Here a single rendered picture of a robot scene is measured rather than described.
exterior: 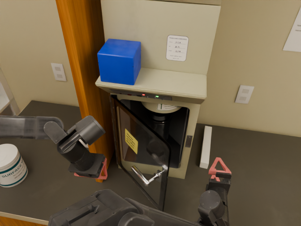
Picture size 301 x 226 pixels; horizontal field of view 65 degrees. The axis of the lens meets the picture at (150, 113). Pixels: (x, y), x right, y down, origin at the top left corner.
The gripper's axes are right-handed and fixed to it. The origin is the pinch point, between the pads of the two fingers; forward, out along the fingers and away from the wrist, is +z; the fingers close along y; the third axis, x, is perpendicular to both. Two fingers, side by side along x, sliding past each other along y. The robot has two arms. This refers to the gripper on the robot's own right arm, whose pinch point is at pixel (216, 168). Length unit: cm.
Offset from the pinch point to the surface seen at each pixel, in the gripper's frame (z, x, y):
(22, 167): -1, 82, -14
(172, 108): 15.3, 17.2, 13.1
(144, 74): 8.6, 25.3, 31.7
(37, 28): 56, 91, 25
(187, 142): 11.7, 10.5, -1.4
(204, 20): 12.9, 8.5, 46.6
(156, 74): 9.2, 21.4, 31.3
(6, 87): 53, 126, -12
